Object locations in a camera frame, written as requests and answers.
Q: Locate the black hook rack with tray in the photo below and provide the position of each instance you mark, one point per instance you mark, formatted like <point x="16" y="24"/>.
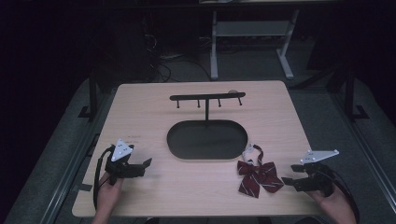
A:
<point x="207" y="140"/>

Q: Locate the black metal stand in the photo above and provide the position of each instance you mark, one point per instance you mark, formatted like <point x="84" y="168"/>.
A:
<point x="92" y="96"/>
<point x="350" y="93"/>

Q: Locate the person's left hand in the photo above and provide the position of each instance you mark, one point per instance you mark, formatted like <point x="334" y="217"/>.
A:
<point x="109" y="193"/>

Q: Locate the white metal table frame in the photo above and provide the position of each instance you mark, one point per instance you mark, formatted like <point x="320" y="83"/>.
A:
<point x="252" y="28"/>

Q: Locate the red striped bow tie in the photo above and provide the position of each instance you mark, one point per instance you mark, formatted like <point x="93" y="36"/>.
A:
<point x="259" y="175"/>

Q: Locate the grey tape strip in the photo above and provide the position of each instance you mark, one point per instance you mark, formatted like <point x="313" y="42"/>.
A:
<point x="82" y="187"/>

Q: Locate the small grey round object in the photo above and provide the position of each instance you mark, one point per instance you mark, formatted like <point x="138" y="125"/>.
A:
<point x="233" y="91"/>

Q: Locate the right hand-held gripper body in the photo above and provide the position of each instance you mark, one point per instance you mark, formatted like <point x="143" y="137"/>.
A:
<point x="316" y="182"/>

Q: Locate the person's right hand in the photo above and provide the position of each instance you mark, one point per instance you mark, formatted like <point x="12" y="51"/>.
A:
<point x="334" y="203"/>

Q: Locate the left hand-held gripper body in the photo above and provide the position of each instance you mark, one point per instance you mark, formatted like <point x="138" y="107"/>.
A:
<point x="120" y="151"/>

